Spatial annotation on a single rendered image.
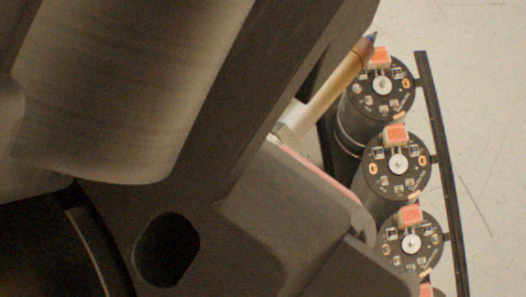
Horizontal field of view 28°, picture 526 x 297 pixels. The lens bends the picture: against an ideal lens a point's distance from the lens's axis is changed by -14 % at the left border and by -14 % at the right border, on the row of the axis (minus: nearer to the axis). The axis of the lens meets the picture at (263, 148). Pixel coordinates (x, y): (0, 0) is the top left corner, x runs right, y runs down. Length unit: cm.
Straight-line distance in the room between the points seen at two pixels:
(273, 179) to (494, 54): 32
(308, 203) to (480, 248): 29
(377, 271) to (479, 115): 29
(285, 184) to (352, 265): 2
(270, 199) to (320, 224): 1
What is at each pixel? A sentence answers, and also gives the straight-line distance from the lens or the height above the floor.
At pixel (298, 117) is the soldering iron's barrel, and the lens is 30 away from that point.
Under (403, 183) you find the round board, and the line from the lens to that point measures 38.
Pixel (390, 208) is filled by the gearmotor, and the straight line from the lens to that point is 39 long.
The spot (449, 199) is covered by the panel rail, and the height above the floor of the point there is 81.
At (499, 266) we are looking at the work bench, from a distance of 45.
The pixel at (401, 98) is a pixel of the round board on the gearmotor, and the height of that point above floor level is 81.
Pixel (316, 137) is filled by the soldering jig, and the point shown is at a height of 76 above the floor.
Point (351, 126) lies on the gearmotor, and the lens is 40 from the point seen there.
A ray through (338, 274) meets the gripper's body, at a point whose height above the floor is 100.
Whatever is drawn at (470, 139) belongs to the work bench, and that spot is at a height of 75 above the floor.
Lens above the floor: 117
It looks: 71 degrees down
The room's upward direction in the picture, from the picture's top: 10 degrees clockwise
